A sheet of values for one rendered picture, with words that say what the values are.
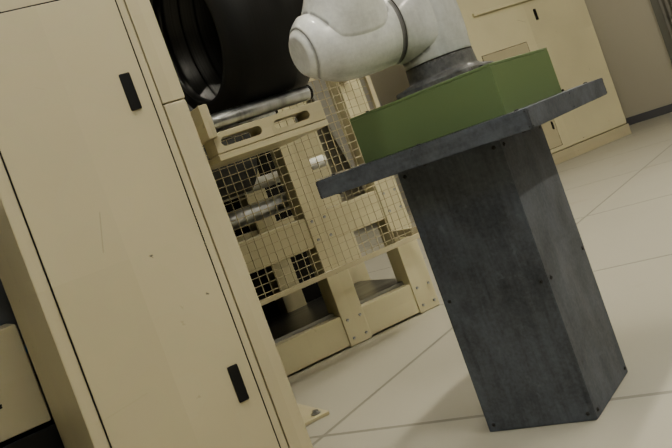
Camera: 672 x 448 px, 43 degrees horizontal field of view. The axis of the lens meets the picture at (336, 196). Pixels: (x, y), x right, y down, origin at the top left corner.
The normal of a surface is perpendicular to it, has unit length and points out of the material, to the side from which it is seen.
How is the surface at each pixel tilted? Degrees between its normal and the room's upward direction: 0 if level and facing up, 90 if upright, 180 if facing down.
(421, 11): 88
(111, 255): 90
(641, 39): 90
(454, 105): 90
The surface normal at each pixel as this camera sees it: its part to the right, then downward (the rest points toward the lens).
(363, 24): 0.47, 0.21
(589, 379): 0.78, -0.25
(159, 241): 0.44, -0.12
